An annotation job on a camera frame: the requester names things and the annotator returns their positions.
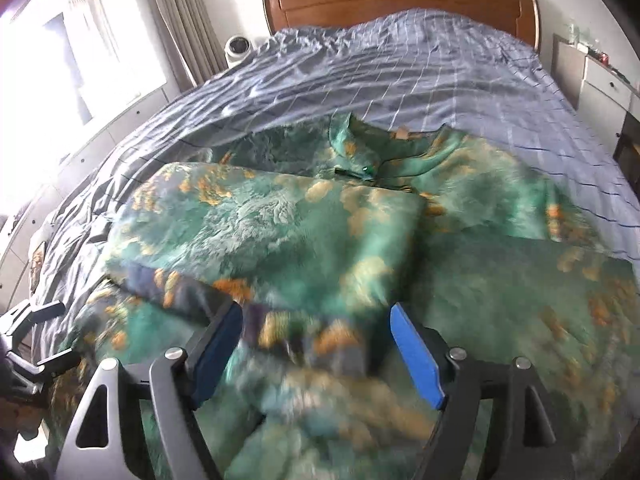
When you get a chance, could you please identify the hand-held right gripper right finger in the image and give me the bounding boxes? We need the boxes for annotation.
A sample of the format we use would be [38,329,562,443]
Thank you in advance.
[390,302,576,480]

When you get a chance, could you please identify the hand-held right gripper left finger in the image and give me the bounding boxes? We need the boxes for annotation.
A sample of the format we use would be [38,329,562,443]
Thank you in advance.
[55,300,263,480]

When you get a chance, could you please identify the white sheer curtain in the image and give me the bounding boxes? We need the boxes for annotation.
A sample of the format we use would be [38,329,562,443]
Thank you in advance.
[67,0,122,67]

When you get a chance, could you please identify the white windowsill cabinet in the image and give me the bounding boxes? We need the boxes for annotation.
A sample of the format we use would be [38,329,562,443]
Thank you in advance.
[0,85,187,282]

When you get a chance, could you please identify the green patterned padded jacket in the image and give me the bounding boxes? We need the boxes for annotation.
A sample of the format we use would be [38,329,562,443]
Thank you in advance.
[47,112,640,480]

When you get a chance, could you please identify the grey curtain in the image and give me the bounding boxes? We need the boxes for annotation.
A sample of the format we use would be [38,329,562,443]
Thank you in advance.
[140,0,229,89]

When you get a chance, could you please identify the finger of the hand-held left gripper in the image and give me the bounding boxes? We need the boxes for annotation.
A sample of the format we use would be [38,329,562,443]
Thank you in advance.
[5,349,82,387]
[0,300,67,342]

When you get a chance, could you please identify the window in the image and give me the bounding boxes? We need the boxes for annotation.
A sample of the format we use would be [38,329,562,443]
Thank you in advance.
[0,7,169,127]

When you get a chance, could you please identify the white desk with drawers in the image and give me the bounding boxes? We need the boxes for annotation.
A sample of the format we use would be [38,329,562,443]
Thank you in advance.
[552,35,640,117]

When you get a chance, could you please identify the white desk fan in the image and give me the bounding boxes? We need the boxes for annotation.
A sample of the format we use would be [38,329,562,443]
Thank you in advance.
[223,35,255,66]

